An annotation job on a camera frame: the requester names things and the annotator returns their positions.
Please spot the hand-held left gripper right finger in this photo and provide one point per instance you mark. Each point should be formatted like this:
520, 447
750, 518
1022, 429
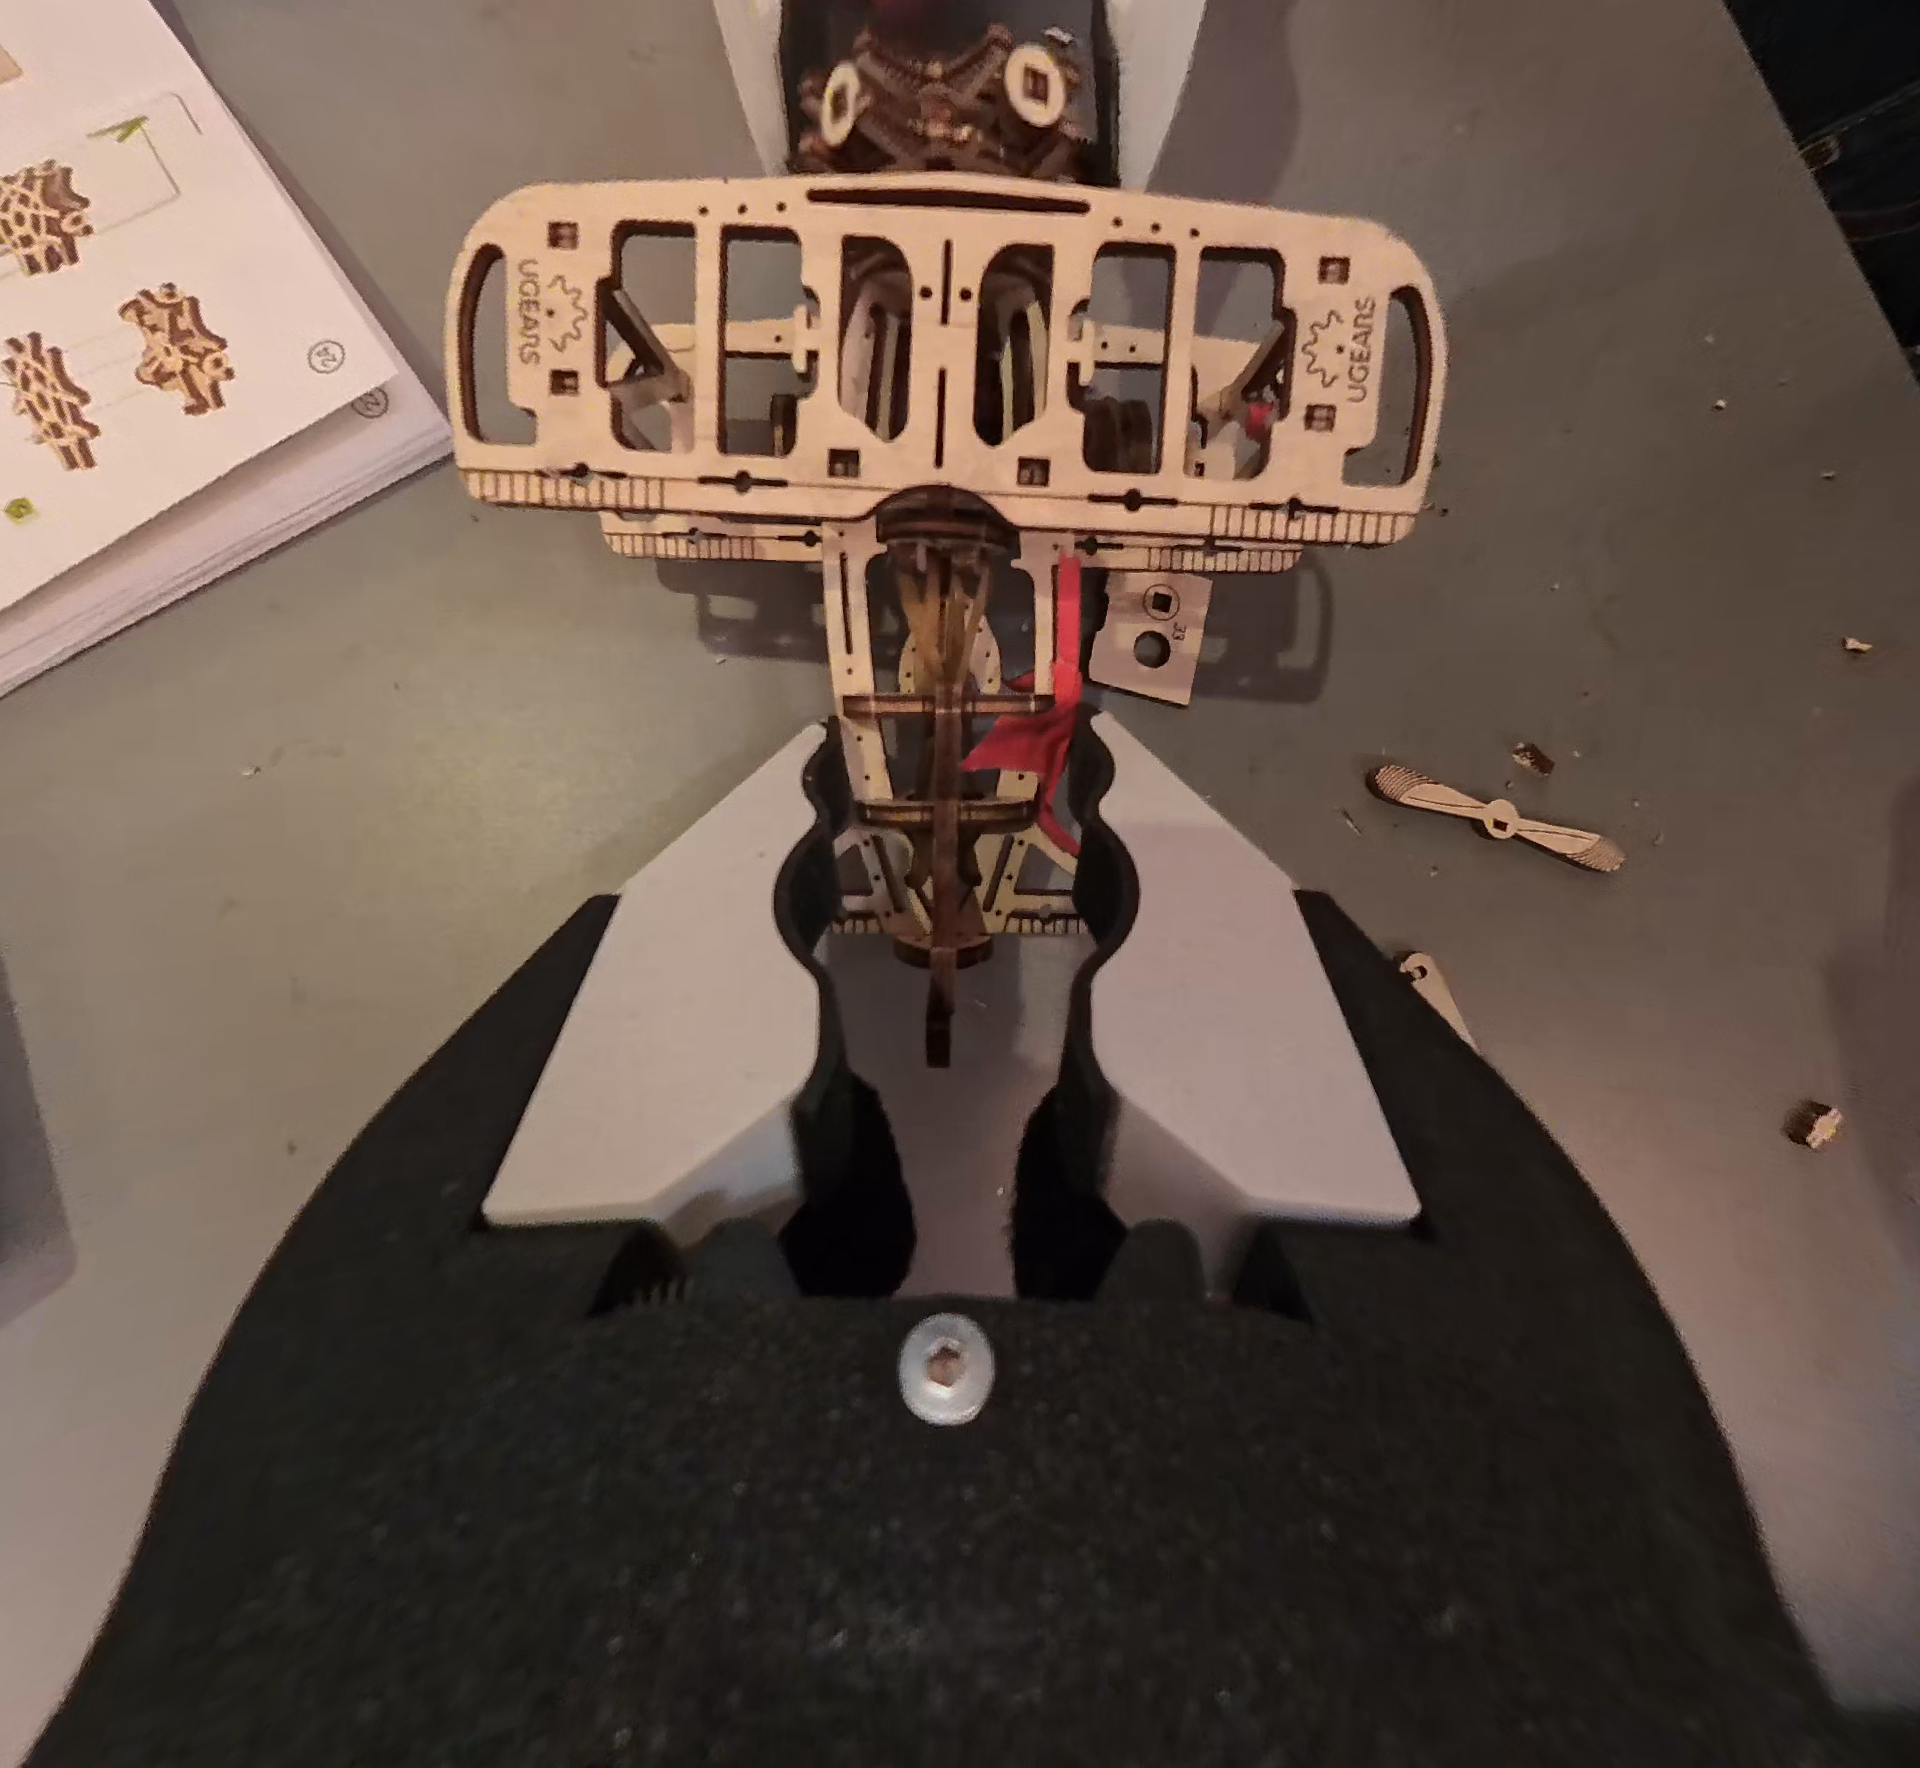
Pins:
1261, 1048

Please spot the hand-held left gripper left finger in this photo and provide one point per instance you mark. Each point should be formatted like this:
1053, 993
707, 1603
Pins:
646, 1048

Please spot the wooden radial engine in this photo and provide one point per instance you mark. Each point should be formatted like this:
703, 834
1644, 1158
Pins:
930, 104

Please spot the wooden biplane model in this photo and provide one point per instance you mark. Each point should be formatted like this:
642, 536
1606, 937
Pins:
674, 477

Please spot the wooden pointed stick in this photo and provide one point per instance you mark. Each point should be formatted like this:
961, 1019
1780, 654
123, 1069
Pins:
1437, 990

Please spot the square wooden plate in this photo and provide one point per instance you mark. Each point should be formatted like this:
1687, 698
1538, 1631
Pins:
1116, 672

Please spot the small wooden piece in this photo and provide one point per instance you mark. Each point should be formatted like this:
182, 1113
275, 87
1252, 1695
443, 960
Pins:
1815, 1127

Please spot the instruction booklet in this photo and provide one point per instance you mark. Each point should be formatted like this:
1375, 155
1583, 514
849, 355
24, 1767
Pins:
149, 373

